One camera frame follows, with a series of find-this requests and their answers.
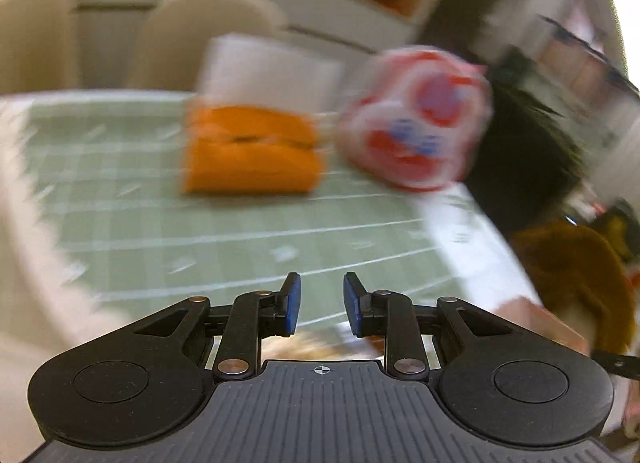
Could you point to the yellow panda snack packet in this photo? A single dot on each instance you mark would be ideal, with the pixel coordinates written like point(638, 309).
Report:
point(320, 345)

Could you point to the brown plush toy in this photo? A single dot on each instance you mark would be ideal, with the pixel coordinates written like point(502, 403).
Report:
point(575, 268)

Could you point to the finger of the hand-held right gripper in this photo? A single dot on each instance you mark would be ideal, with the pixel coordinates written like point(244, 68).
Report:
point(610, 362)

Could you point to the orange tissue box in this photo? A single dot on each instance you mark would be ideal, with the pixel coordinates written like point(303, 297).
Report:
point(250, 163)

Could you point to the dark glass cabinet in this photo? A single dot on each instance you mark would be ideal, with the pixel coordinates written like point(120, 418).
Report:
point(575, 58)

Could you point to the pink cardboard box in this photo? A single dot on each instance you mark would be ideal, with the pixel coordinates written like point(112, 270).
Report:
point(540, 323)

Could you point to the white tissue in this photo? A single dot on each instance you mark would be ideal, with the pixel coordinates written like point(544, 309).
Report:
point(265, 73)

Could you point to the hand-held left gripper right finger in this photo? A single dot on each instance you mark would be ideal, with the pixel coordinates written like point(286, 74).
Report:
point(354, 305)

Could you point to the cream cloth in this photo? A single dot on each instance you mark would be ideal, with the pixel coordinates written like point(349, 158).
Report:
point(30, 293)

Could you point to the green checked tablecloth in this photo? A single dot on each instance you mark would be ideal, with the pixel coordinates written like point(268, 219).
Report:
point(200, 243)

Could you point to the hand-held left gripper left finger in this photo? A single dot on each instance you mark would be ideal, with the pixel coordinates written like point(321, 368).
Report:
point(292, 303)

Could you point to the cream chair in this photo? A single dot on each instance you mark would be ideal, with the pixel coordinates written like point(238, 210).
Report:
point(200, 33)
point(35, 38)

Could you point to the white red rabbit face bag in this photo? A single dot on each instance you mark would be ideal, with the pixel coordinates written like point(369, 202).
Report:
point(415, 118)

